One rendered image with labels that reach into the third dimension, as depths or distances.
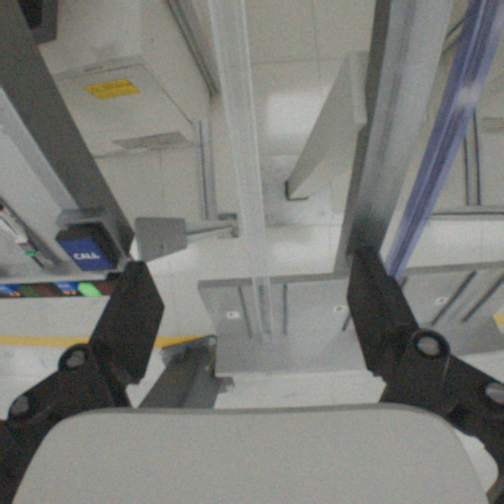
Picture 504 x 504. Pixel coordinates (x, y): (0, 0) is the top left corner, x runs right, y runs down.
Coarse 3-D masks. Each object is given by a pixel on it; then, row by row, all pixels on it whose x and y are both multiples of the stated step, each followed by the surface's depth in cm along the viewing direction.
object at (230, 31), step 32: (224, 0) 9; (224, 32) 10; (224, 64) 11; (224, 96) 12; (256, 128) 14; (256, 160) 15; (256, 192) 16; (256, 224) 18; (256, 256) 21; (256, 288) 24
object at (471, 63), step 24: (480, 0) 9; (480, 24) 10; (456, 48) 11; (480, 48) 10; (456, 72) 11; (480, 72) 11; (456, 96) 12; (456, 120) 13; (432, 144) 14; (456, 144) 14; (432, 168) 15; (432, 192) 16; (408, 216) 18; (408, 240) 20; (384, 264) 23
